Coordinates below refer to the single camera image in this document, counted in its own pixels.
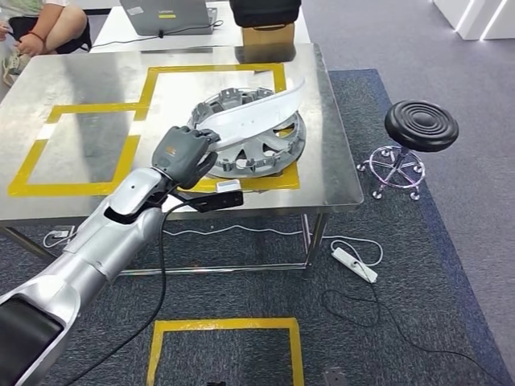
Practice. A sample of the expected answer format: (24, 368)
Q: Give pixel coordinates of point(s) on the yellow floor tape by workbench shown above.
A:
(225, 324)

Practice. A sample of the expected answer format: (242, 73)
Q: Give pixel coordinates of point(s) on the grey laptop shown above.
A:
(169, 16)

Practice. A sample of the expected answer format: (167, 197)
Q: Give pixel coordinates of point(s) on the white table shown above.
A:
(229, 40)

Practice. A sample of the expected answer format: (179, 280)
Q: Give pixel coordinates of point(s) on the white curved plastic part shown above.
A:
(257, 114)

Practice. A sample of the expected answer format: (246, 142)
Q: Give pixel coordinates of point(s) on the dark robot foot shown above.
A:
(334, 378)

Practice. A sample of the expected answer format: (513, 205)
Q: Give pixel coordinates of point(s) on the white floor socket box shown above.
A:
(60, 234)

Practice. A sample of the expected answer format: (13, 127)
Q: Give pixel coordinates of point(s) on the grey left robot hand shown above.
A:
(181, 157)

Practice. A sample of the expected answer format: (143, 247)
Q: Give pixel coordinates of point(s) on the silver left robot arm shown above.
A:
(100, 245)

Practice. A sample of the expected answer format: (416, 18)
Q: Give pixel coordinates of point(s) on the brown cardboard box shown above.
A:
(267, 36)

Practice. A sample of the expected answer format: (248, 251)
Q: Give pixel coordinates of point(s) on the yellow tape on workbench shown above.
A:
(72, 189)

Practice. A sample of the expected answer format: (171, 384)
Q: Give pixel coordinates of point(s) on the white power strip by workbench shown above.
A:
(354, 265)

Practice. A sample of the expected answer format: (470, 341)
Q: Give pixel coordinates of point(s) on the black stool with chrome base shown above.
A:
(420, 125)

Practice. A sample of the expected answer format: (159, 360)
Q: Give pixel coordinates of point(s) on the black carry case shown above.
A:
(265, 10)

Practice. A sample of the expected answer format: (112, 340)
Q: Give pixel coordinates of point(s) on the seated person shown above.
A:
(56, 24)

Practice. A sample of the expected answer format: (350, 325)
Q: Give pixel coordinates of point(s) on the stainless steel workbench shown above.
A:
(100, 80)

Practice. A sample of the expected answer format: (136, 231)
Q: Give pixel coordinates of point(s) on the grey plastic hubcap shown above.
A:
(231, 170)

